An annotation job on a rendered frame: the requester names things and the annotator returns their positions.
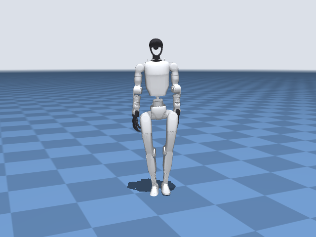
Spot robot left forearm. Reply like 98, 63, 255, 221
172, 92, 181, 112

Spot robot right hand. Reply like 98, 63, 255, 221
132, 110, 141, 132

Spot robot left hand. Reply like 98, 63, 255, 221
176, 109, 180, 123

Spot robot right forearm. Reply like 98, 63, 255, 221
132, 88, 141, 115

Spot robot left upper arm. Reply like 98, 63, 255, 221
169, 62, 181, 93

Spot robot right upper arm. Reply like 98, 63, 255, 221
134, 63, 145, 94

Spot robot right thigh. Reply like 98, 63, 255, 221
140, 111, 156, 157

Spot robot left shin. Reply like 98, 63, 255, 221
163, 152, 173, 185

